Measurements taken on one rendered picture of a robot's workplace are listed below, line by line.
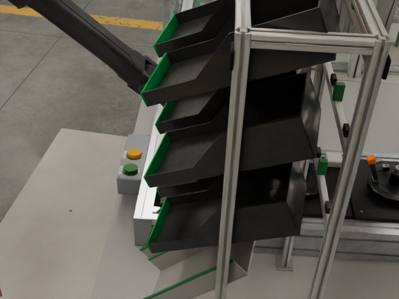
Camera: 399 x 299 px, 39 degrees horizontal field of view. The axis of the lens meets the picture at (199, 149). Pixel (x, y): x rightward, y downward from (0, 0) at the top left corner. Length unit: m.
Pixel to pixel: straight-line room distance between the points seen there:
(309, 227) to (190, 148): 0.56
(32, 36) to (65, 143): 2.70
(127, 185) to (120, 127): 1.84
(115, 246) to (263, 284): 0.40
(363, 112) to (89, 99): 2.99
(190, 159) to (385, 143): 1.12
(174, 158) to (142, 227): 0.51
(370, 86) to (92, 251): 0.95
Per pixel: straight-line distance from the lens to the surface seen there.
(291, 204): 0.91
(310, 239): 1.47
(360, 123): 0.79
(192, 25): 1.03
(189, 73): 0.87
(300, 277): 1.46
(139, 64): 1.30
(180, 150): 0.98
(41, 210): 1.63
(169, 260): 1.24
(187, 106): 1.09
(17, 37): 4.52
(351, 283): 1.48
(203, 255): 1.17
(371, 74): 0.75
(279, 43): 0.71
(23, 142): 3.36
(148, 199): 1.48
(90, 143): 1.84
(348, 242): 1.49
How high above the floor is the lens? 1.97
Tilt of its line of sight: 38 degrees down
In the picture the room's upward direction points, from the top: 2 degrees clockwise
